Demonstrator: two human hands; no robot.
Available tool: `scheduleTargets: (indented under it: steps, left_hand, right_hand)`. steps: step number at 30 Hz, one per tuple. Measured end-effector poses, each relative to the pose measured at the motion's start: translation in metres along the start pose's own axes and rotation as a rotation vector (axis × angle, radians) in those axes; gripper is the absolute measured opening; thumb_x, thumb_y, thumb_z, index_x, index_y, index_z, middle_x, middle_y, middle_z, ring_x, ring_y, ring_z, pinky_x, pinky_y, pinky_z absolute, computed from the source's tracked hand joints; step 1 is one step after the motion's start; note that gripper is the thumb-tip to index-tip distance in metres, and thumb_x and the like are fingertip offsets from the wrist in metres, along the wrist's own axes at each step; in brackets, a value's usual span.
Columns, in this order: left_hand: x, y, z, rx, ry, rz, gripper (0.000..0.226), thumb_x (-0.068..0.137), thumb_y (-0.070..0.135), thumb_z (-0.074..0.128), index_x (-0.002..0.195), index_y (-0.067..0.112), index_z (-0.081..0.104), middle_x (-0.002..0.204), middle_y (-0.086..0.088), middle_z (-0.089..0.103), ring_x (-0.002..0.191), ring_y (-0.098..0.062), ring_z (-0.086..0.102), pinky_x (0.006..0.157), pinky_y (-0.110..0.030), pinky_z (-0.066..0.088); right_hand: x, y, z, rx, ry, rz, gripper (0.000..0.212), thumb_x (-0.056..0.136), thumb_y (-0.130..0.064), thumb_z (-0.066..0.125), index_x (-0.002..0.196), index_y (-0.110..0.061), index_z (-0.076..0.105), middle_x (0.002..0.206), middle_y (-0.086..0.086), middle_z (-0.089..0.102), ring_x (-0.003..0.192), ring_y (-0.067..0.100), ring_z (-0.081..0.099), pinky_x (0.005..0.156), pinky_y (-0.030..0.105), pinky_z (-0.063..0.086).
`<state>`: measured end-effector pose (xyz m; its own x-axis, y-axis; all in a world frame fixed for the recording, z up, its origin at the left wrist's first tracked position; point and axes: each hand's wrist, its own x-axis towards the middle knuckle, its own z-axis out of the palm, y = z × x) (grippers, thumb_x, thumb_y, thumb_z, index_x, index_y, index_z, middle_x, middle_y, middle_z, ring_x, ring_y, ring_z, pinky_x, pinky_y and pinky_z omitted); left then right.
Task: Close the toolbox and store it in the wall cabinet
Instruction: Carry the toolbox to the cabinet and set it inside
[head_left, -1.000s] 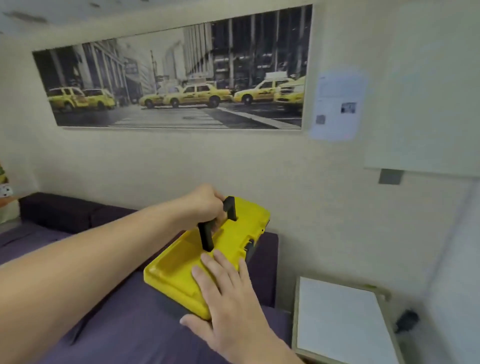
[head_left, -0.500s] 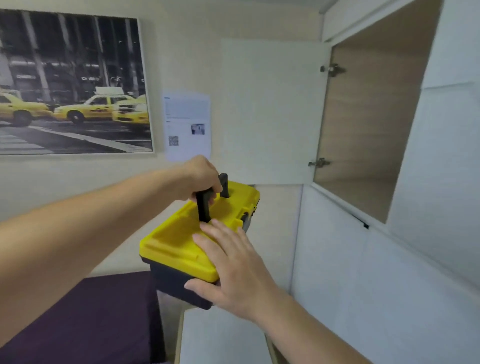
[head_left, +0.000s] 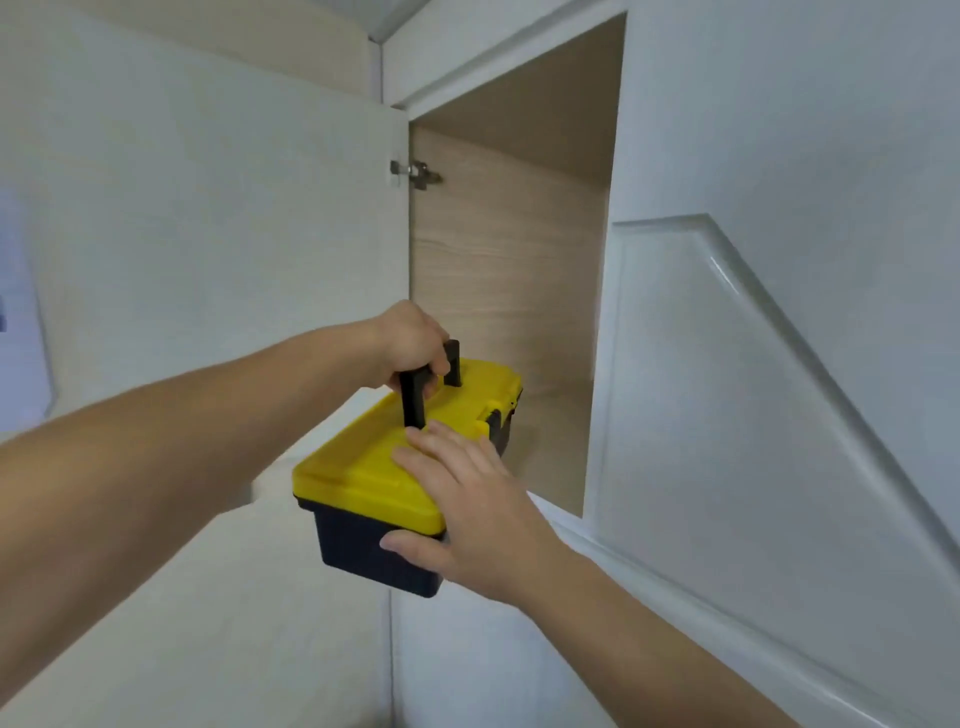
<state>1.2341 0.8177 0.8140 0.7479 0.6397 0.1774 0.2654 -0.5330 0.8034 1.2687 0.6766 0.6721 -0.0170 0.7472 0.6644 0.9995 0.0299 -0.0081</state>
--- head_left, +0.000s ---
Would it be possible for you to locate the wooden cabinet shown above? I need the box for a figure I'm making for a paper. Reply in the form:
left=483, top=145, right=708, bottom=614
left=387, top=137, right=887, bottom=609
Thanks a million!
left=408, top=12, right=627, bottom=519

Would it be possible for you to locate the person's right forearm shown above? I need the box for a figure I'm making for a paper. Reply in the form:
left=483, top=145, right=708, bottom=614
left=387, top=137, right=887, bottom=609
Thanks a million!
left=517, top=551, right=804, bottom=728

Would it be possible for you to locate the white cabinet door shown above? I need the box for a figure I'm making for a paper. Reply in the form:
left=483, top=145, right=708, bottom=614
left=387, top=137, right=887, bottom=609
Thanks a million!
left=0, top=0, right=411, bottom=728

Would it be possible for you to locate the metal cabinet hinge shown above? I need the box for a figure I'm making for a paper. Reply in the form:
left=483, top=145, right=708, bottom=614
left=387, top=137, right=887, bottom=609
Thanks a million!
left=389, top=159, right=443, bottom=191

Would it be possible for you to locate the person's left forearm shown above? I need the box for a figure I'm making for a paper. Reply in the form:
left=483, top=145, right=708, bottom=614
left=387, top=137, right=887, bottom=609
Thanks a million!
left=0, top=316, right=391, bottom=706

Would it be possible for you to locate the yellow and black toolbox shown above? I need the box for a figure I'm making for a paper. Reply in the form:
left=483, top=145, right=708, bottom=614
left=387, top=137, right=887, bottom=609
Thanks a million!
left=292, top=339, right=524, bottom=599

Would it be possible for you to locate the person's left hand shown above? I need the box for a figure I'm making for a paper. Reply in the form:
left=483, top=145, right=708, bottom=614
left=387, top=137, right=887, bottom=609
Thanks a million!
left=369, top=300, right=452, bottom=394

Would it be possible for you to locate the person's right hand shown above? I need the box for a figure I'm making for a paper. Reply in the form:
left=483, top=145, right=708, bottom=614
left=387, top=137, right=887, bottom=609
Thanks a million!
left=379, top=420, right=573, bottom=607

